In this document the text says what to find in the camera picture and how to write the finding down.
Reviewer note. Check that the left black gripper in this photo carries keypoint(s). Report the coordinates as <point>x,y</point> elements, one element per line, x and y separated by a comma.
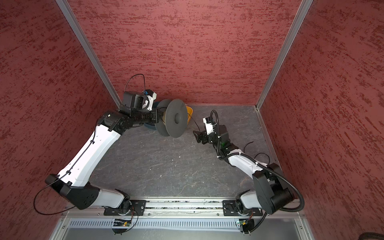
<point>155,116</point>

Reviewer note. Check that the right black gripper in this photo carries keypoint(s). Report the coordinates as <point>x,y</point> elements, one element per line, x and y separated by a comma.
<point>200,135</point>

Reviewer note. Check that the grey cable spool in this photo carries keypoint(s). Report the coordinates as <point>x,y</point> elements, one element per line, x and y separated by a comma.
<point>174,119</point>

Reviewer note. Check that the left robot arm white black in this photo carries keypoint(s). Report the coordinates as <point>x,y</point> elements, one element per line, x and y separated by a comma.
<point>73,181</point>

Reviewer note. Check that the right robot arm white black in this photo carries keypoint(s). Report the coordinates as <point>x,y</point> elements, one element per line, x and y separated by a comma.
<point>271,193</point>

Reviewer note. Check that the teal plastic bin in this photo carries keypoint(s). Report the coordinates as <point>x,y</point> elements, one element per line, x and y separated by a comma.
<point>150,126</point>

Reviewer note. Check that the yellow plastic bin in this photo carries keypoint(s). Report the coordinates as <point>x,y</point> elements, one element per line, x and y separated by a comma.
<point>190,112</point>

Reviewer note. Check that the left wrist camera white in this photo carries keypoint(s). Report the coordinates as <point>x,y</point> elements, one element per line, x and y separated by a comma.
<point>149,99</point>

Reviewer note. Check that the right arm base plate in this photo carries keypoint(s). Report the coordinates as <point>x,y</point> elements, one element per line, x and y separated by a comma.
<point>236,208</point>

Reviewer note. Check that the aluminium front rail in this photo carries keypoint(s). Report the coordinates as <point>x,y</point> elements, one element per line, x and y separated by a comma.
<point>181,208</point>

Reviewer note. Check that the white vented cable duct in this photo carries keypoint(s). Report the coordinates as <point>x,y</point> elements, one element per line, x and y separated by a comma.
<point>230,225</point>

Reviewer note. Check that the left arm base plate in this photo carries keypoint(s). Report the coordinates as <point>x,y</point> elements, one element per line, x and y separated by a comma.
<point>138,207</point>

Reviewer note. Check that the left aluminium corner post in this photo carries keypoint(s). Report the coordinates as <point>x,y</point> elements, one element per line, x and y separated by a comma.
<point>78,31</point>

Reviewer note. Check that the aluminium corner post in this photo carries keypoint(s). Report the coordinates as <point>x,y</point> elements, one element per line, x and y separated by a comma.
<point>78,31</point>
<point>290,37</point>

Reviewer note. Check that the right aluminium corner post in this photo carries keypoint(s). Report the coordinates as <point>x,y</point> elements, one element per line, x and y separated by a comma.
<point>290,37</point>

